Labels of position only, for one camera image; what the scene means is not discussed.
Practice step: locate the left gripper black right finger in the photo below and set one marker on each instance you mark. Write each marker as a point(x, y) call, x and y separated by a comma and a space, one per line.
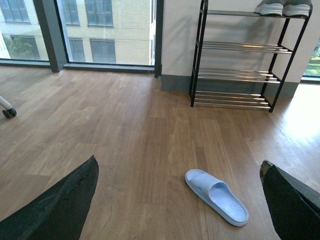
point(294, 207)

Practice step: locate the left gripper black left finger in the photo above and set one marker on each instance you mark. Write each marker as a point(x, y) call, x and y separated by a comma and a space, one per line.
point(60, 212)

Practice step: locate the light blue slide slipper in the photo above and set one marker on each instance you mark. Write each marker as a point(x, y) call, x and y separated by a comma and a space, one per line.
point(217, 194)

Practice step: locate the grey knit sneaker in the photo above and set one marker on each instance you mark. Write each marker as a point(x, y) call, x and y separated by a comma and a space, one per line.
point(270, 7)
point(297, 7)

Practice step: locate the black metal shoe rack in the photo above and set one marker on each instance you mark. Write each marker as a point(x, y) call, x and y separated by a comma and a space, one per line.
point(242, 59)

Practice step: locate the white frame grey chair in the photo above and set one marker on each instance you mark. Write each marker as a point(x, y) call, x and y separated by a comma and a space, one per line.
point(9, 112)

